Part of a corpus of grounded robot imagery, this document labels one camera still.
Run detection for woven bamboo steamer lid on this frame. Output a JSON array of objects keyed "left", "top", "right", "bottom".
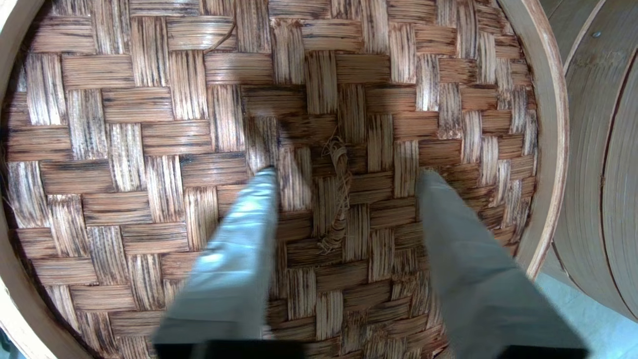
[{"left": 0, "top": 0, "right": 570, "bottom": 359}]

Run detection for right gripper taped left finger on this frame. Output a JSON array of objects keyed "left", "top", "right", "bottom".
[{"left": 152, "top": 166, "right": 280, "bottom": 346}]

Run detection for bamboo steamer stack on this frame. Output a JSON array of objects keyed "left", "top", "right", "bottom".
[{"left": 538, "top": 0, "right": 638, "bottom": 324}]

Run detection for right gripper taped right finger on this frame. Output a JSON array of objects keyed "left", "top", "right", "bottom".
[{"left": 415, "top": 168, "right": 590, "bottom": 351}]

